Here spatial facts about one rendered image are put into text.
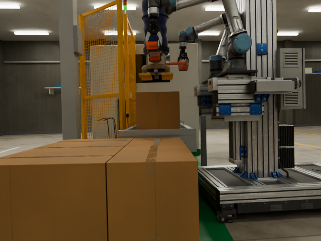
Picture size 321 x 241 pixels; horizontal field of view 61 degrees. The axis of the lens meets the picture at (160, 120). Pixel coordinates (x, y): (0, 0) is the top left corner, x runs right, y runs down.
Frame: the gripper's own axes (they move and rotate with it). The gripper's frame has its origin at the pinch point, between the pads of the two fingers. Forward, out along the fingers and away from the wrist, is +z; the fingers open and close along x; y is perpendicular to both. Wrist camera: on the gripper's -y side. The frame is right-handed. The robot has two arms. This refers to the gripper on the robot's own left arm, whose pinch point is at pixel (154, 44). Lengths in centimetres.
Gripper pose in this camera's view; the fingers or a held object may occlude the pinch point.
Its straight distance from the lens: 189.7
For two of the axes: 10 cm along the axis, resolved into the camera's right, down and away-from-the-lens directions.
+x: -10.0, 0.1, 0.1
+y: 0.1, -0.2, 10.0
